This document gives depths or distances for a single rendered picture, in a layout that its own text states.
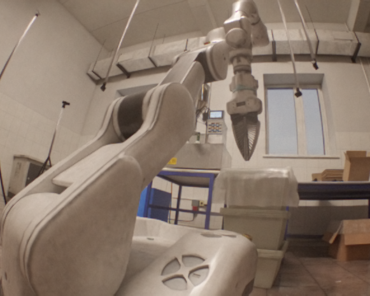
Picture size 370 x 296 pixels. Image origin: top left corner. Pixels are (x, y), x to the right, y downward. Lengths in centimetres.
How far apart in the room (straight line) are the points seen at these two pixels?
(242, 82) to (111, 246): 51
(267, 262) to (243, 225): 26
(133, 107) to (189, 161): 143
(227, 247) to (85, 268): 27
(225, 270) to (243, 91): 45
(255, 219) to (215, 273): 87
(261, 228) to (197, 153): 97
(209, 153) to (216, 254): 151
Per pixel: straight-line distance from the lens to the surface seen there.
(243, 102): 60
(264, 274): 130
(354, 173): 241
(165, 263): 45
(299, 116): 426
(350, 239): 225
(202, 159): 189
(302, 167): 353
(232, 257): 44
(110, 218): 36
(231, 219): 129
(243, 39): 69
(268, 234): 126
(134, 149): 40
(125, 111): 57
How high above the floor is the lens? 41
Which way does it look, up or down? 17 degrees up
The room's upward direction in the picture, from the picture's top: 7 degrees clockwise
